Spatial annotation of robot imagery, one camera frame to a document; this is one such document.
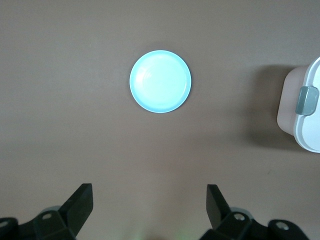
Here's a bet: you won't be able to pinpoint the white lunch box grey clips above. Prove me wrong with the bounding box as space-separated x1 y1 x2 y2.
276 56 320 153

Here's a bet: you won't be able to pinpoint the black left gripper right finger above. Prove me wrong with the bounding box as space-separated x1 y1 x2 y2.
199 184 309 240

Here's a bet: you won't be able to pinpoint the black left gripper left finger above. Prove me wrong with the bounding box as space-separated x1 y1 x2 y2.
0 183 94 240

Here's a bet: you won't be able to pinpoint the light blue round plate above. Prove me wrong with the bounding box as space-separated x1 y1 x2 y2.
129 49 193 114

